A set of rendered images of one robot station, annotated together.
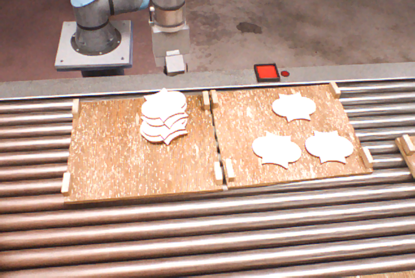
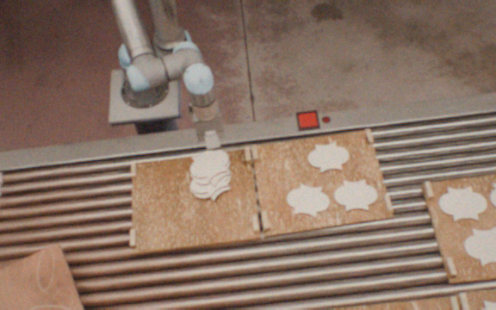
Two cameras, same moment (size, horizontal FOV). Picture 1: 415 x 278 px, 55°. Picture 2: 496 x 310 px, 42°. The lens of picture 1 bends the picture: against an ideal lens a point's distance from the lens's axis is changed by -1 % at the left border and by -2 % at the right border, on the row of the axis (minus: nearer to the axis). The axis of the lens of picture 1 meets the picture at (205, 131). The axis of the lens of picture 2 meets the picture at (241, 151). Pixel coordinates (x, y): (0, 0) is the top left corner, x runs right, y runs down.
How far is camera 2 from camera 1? 1.01 m
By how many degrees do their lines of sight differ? 8
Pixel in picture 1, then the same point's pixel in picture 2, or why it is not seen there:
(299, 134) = (331, 184)
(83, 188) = (146, 241)
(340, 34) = (445, 13)
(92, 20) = not seen: hidden behind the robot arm
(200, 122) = (243, 177)
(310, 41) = (405, 27)
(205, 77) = (250, 128)
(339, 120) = (369, 168)
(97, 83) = (150, 140)
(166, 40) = (203, 125)
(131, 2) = not seen: hidden behind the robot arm
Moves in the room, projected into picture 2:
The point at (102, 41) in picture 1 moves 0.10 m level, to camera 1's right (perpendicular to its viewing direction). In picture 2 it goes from (151, 94) to (176, 94)
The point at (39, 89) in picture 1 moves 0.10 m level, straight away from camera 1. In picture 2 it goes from (98, 149) to (89, 130)
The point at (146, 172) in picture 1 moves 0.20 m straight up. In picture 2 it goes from (197, 226) to (187, 192)
